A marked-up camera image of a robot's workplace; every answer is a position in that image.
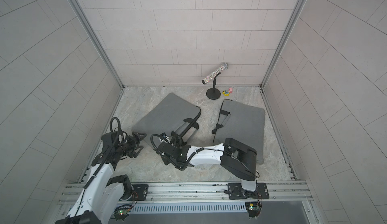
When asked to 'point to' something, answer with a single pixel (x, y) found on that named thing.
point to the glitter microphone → (222, 67)
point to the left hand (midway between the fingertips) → (148, 137)
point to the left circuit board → (121, 214)
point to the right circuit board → (253, 208)
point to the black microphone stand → (213, 93)
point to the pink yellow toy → (227, 93)
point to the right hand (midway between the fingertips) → (165, 154)
